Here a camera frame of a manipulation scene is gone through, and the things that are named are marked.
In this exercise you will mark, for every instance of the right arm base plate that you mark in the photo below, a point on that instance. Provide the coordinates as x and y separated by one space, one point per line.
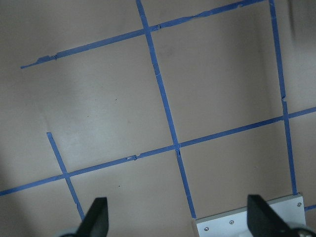
234 223

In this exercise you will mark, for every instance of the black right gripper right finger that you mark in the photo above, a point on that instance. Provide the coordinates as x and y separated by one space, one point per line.
263 221

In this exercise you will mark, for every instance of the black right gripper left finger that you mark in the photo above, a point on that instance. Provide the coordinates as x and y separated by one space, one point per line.
96 221

